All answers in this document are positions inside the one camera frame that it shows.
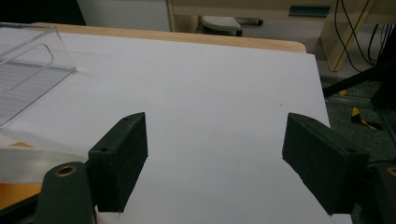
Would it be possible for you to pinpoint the bundle of black cables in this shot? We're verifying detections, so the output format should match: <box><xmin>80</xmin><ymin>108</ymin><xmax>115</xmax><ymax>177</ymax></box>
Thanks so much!
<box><xmin>368</xmin><ymin>23</ymin><xmax>395</xmax><ymax>67</ymax></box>

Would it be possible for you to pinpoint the white table cover sheet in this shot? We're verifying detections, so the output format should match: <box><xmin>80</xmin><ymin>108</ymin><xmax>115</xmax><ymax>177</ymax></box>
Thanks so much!
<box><xmin>0</xmin><ymin>27</ymin><xmax>353</xmax><ymax>224</ymax></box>

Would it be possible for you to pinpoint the black metal stand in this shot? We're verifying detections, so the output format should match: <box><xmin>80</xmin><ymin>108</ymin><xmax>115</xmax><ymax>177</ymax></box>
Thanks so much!
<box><xmin>322</xmin><ymin>24</ymin><xmax>396</xmax><ymax>110</ymax></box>

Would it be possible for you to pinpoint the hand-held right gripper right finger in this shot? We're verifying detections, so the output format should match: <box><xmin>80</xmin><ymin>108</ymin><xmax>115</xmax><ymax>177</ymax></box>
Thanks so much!
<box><xmin>281</xmin><ymin>112</ymin><xmax>371</xmax><ymax>216</ymax></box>

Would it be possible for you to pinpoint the wooden table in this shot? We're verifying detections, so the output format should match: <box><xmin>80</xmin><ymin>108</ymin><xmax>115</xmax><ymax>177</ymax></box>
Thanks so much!
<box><xmin>32</xmin><ymin>21</ymin><xmax>307</xmax><ymax>54</ymax></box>

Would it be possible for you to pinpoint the black hanging cable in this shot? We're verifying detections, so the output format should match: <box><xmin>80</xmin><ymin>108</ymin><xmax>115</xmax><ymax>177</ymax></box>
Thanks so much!
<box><xmin>333</xmin><ymin>0</ymin><xmax>376</xmax><ymax>68</ymax></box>

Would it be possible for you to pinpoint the clear plastic container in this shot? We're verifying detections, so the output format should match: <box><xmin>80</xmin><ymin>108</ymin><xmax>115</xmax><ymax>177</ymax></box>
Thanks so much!
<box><xmin>0</xmin><ymin>21</ymin><xmax>78</xmax><ymax>127</ymax></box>

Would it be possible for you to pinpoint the aluminium floor rail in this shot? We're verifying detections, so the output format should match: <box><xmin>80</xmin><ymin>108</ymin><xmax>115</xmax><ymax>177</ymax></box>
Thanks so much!
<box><xmin>325</xmin><ymin>94</ymin><xmax>375</xmax><ymax>110</ymax></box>

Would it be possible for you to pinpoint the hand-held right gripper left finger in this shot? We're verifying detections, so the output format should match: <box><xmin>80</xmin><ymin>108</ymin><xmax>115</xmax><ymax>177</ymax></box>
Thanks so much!
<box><xmin>88</xmin><ymin>112</ymin><xmax>149</xmax><ymax>214</ymax></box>

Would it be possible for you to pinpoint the dark curtain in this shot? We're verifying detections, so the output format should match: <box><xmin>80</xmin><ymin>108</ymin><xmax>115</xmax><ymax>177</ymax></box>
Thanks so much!
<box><xmin>0</xmin><ymin>0</ymin><xmax>87</xmax><ymax>27</ymax></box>

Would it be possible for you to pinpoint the yellow black floor tape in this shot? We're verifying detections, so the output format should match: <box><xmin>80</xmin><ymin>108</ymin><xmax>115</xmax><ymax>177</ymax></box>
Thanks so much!
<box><xmin>350</xmin><ymin>106</ymin><xmax>384</xmax><ymax>131</ymax></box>

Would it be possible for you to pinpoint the light wooden desk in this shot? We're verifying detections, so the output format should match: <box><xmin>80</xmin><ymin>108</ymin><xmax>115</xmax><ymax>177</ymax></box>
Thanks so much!
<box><xmin>166</xmin><ymin>0</ymin><xmax>396</xmax><ymax>73</ymax></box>

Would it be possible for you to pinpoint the white cabinet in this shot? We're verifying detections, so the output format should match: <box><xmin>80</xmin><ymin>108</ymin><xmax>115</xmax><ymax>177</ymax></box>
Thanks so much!
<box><xmin>77</xmin><ymin>0</ymin><xmax>172</xmax><ymax>33</ymax></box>

